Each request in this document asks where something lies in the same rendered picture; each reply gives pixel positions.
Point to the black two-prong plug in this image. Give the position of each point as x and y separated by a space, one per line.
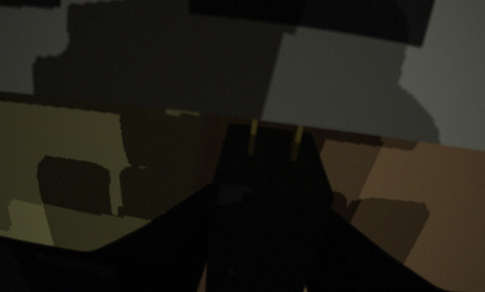
270 202

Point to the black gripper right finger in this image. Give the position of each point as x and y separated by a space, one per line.
347 261

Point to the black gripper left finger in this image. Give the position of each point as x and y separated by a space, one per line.
166 255

